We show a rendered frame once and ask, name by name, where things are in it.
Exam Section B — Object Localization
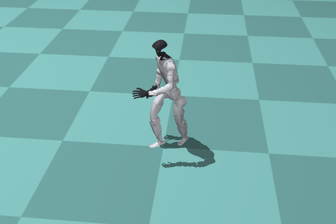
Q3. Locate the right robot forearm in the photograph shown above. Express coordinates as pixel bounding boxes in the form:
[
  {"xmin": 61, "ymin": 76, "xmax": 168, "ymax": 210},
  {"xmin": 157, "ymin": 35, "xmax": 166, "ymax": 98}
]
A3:
[{"xmin": 154, "ymin": 73, "xmax": 162, "ymax": 89}]

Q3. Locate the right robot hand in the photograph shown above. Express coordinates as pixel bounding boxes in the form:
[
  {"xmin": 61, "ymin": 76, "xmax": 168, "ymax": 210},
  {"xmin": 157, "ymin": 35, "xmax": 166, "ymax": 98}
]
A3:
[{"xmin": 146, "ymin": 85, "xmax": 158, "ymax": 98}]

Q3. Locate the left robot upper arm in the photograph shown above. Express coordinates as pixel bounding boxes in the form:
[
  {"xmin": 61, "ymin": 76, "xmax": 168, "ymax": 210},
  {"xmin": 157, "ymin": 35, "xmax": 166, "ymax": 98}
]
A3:
[{"xmin": 166, "ymin": 62, "xmax": 175, "ymax": 91}]

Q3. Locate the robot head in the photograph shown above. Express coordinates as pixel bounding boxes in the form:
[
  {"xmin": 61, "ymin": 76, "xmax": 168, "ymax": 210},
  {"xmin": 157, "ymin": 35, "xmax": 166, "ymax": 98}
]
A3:
[{"xmin": 152, "ymin": 40, "xmax": 170, "ymax": 60}]

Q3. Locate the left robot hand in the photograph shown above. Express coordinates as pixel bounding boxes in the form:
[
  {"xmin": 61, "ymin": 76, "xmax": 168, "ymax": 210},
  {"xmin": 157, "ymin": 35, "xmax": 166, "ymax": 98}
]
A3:
[{"xmin": 133, "ymin": 88, "xmax": 152, "ymax": 99}]

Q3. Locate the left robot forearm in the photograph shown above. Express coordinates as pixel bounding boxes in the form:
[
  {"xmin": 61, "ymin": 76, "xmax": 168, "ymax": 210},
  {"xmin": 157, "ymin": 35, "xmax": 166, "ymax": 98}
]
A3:
[{"xmin": 149, "ymin": 84, "xmax": 171, "ymax": 96}]

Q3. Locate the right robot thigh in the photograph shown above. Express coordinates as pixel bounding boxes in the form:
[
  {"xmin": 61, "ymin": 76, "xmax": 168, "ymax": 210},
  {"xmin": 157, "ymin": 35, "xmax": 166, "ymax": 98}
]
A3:
[{"xmin": 150, "ymin": 93, "xmax": 168, "ymax": 125}]

